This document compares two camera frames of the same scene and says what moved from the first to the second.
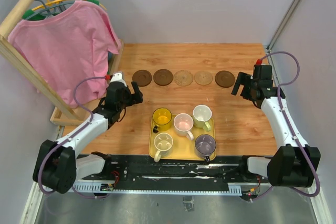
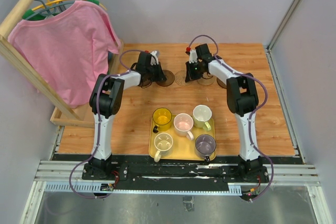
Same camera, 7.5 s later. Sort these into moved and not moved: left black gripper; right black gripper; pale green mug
Moved: left black gripper; right black gripper
Not moved: pale green mug
